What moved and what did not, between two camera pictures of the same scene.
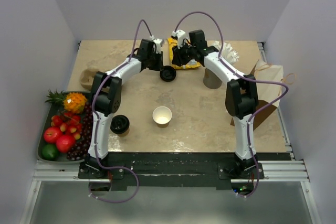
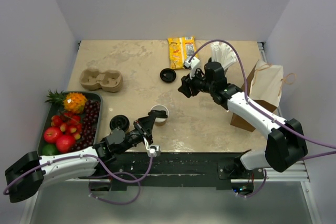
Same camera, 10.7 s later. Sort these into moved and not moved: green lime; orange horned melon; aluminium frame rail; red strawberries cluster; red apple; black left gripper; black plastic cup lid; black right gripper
Moved: black left gripper; black right gripper
Not moved: black plastic cup lid; orange horned melon; aluminium frame rail; red strawberries cluster; red apple; green lime
